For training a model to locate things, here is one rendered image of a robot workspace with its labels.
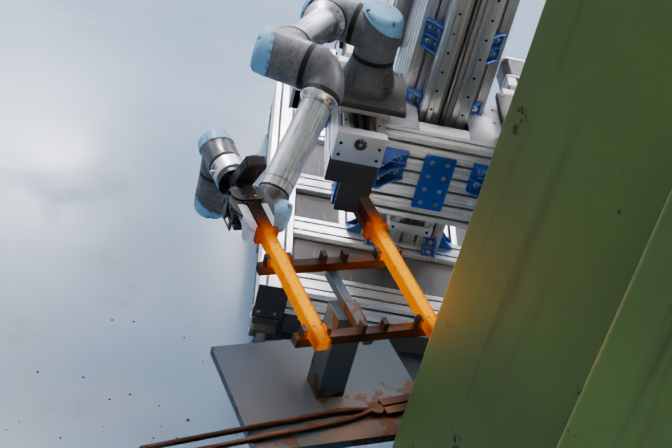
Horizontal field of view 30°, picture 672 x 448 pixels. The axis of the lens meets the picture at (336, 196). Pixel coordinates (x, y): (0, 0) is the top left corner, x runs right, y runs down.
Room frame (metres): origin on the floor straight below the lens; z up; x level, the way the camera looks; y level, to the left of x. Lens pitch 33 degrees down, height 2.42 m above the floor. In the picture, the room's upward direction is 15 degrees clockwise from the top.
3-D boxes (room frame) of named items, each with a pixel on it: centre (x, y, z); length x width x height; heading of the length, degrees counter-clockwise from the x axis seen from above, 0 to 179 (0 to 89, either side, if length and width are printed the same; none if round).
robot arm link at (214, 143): (2.33, 0.27, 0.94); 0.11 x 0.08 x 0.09; 29
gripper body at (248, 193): (2.19, 0.19, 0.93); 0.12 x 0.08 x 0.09; 29
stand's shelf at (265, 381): (1.95, -0.08, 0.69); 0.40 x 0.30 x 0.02; 120
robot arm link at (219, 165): (2.26, 0.23, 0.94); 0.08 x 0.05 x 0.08; 119
